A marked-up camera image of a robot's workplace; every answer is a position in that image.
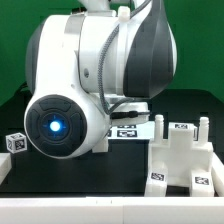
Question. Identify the white chair seat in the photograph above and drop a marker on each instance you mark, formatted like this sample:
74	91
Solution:
179	151

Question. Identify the white front fence rail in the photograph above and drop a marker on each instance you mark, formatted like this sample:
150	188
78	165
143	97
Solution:
171	210

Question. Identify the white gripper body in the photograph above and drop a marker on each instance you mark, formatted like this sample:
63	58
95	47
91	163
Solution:
131	113

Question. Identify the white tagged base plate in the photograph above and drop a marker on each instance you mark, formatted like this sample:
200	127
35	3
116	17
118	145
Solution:
143	131

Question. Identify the white tagged cube nut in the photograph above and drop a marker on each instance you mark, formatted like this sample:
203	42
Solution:
195	136
16	142

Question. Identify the white chair back frame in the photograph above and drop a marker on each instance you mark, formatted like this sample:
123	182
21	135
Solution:
101	147

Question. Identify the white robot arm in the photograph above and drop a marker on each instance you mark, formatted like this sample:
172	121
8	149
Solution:
85	70

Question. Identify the white left fence rail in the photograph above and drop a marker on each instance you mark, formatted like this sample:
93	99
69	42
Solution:
5	165

